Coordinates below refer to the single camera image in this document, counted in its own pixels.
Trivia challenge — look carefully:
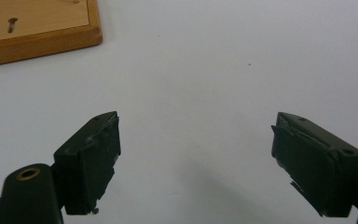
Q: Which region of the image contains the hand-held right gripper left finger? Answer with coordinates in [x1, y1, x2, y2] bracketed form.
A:
[53, 110, 122, 216]

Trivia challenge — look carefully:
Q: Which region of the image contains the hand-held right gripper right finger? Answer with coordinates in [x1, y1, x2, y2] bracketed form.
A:
[270, 111, 358, 218]

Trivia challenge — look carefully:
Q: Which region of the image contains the wooden tray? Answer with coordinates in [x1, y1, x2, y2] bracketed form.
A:
[0, 0, 103, 69]

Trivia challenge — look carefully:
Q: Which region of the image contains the small dark screw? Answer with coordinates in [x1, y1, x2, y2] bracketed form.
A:
[7, 17, 19, 35]

